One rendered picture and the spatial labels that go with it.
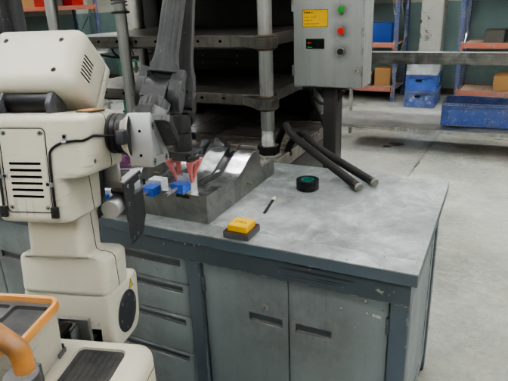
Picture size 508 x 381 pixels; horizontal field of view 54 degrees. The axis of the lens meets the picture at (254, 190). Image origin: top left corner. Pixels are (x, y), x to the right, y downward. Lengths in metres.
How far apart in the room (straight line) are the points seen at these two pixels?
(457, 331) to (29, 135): 2.00
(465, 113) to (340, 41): 3.01
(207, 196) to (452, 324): 1.46
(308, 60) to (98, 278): 1.36
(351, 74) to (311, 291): 1.01
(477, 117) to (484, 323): 2.76
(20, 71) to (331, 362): 1.13
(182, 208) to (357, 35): 1.02
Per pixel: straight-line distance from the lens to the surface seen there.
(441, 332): 2.48
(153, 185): 1.58
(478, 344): 2.47
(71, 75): 1.07
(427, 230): 1.50
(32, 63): 1.12
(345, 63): 2.14
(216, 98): 2.34
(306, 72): 2.20
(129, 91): 2.56
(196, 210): 1.53
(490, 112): 5.00
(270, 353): 1.66
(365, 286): 1.38
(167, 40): 1.20
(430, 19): 7.66
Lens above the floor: 1.43
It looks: 21 degrees down
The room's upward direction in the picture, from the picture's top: 2 degrees counter-clockwise
